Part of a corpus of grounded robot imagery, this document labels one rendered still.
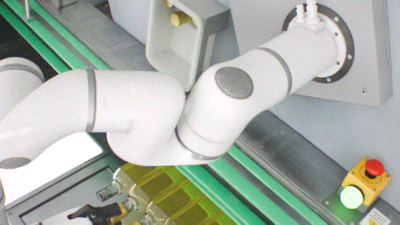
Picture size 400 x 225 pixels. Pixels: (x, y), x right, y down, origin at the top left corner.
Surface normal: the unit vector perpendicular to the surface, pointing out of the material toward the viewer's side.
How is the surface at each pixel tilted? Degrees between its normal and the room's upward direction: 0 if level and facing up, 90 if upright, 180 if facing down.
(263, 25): 2
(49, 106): 79
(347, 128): 0
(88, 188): 90
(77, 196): 90
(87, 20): 90
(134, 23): 0
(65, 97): 83
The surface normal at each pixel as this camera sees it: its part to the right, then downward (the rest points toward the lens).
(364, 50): -0.69, 0.42
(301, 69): 0.68, 0.10
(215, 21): 0.68, 0.57
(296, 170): 0.14, -0.72
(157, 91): 0.37, -0.29
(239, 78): 0.44, -0.59
